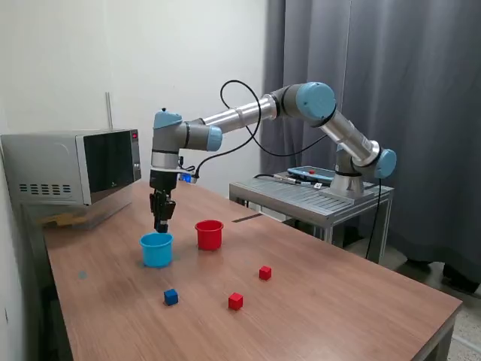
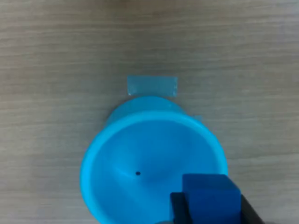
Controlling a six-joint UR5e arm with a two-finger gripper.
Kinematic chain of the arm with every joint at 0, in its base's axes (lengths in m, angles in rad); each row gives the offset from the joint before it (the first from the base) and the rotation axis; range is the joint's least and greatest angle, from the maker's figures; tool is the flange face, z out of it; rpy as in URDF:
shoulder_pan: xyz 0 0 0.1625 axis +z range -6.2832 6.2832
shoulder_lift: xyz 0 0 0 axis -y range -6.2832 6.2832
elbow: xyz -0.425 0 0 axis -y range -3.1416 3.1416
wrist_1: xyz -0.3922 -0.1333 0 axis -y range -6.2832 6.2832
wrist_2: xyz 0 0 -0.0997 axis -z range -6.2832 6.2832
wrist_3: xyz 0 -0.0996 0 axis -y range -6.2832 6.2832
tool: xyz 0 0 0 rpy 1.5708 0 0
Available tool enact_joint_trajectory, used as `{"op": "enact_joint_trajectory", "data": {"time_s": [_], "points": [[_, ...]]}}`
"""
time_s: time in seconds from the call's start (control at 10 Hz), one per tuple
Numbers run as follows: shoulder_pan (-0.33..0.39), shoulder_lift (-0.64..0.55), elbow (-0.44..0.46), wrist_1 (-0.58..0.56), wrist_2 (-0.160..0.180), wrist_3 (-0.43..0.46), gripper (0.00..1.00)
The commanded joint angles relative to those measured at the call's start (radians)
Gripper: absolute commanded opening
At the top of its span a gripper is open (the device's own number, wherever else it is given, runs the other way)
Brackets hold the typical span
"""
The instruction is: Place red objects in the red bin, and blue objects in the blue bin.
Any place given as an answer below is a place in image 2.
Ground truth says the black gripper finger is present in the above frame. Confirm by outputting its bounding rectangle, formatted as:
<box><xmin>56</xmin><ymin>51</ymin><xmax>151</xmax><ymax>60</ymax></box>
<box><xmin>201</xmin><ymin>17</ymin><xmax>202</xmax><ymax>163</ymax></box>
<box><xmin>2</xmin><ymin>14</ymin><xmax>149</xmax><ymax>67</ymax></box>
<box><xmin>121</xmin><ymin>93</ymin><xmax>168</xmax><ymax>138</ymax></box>
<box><xmin>240</xmin><ymin>195</ymin><xmax>267</xmax><ymax>224</ymax></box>
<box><xmin>170</xmin><ymin>192</ymin><xmax>194</xmax><ymax>224</ymax></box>

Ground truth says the blue cube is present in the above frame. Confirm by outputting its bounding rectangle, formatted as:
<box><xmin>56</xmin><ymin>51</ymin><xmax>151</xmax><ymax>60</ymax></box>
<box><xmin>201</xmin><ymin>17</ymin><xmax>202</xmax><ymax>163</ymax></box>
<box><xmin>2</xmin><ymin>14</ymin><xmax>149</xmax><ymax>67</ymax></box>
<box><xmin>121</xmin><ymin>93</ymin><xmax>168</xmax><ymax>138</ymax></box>
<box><xmin>182</xmin><ymin>174</ymin><xmax>242</xmax><ymax>224</ymax></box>

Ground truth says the blue plastic bin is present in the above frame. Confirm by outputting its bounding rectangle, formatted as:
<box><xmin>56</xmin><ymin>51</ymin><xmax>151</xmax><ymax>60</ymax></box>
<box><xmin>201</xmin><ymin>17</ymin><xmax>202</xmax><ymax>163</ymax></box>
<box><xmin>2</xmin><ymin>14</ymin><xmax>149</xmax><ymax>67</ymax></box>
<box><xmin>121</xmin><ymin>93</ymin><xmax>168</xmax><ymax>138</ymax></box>
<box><xmin>79</xmin><ymin>95</ymin><xmax>229</xmax><ymax>224</ymax></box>

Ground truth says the pale blue tape patch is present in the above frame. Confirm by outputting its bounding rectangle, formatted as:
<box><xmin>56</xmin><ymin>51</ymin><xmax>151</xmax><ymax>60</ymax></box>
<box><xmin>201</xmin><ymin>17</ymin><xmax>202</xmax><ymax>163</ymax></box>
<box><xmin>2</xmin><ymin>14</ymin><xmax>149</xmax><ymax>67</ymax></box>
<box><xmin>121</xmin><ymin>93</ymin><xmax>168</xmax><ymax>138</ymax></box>
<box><xmin>127</xmin><ymin>76</ymin><xmax>178</xmax><ymax>98</ymax></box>

